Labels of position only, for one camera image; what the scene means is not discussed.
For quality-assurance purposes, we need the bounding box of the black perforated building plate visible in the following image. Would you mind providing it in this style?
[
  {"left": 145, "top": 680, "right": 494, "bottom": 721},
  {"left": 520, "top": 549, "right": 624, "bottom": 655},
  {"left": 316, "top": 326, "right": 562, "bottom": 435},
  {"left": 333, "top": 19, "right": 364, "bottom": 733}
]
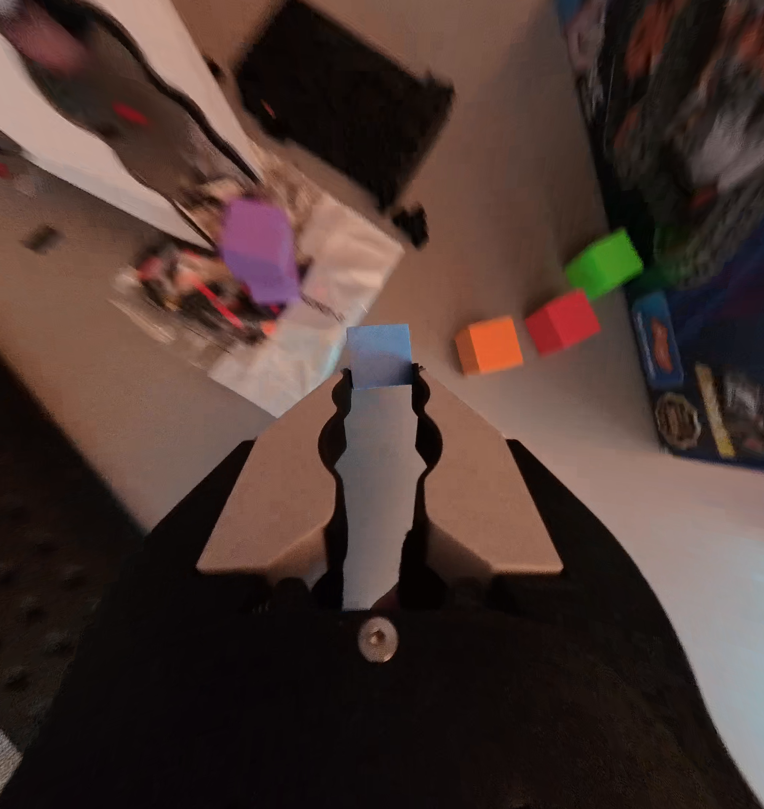
[{"left": 235, "top": 0, "right": 455, "bottom": 211}]

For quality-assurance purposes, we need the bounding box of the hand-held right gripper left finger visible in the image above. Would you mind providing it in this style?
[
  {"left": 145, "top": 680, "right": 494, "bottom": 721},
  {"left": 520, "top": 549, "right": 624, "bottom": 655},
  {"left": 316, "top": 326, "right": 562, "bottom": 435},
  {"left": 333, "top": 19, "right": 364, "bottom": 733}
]
[{"left": 197, "top": 370, "right": 353, "bottom": 611}]

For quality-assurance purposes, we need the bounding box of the purple foam cube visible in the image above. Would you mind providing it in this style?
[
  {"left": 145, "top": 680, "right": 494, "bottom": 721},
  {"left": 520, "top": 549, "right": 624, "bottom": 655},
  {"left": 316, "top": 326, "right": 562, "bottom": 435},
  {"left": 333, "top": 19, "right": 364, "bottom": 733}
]
[{"left": 219, "top": 198, "right": 304, "bottom": 305}]

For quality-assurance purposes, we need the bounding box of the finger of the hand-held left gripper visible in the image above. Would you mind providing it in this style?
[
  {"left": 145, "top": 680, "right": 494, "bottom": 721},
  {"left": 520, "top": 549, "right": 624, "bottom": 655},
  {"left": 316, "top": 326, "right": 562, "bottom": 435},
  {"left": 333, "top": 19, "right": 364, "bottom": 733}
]
[
  {"left": 88, "top": 0, "right": 264, "bottom": 185},
  {"left": 0, "top": 6, "right": 216, "bottom": 252}
]

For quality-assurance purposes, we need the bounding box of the blue toy robot box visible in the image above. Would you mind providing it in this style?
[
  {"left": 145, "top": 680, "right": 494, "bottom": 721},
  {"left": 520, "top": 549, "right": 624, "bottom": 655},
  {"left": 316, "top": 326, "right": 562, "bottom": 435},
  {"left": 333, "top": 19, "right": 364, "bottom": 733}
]
[{"left": 556, "top": 0, "right": 764, "bottom": 474}]

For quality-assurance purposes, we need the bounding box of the blue foam cube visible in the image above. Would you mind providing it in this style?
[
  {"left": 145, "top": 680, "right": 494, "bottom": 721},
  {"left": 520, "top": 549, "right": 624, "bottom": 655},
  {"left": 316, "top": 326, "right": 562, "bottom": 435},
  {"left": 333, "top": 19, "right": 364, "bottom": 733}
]
[{"left": 346, "top": 324, "right": 414, "bottom": 388}]

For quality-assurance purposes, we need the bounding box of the red foam cube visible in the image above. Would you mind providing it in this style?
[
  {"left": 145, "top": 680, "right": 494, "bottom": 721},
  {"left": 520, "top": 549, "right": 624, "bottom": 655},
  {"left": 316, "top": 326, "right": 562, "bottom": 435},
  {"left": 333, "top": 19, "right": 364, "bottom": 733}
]
[{"left": 524, "top": 291, "right": 602, "bottom": 356}]

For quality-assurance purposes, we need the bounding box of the orange foam cube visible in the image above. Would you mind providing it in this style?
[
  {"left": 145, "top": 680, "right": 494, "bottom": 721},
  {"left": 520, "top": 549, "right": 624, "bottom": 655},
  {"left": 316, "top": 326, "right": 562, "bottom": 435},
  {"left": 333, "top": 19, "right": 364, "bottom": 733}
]
[{"left": 454, "top": 316, "right": 525, "bottom": 375}]

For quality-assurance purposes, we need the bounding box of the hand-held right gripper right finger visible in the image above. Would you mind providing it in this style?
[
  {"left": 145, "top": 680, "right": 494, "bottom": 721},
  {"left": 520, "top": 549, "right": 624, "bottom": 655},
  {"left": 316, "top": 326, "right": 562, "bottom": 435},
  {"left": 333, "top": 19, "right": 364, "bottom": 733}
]
[{"left": 398, "top": 363, "right": 563, "bottom": 611}]

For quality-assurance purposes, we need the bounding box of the clear bag of building parts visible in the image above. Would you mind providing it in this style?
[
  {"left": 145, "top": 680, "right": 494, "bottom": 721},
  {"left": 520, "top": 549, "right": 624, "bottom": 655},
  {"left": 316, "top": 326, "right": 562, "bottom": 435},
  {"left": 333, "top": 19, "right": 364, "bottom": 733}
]
[{"left": 110, "top": 183, "right": 407, "bottom": 419}]

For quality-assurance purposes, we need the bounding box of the black connector cluster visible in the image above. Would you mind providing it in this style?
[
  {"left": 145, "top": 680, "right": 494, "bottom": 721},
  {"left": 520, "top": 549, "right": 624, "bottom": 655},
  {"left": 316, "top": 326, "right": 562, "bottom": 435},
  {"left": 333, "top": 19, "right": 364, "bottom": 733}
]
[{"left": 391, "top": 204, "right": 431, "bottom": 249}]

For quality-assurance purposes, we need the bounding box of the green foam cube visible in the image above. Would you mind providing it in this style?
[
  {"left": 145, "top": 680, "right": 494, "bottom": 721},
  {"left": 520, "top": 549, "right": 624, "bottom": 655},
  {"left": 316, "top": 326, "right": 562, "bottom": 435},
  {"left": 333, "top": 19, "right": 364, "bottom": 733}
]
[{"left": 565, "top": 228, "right": 645, "bottom": 301}]

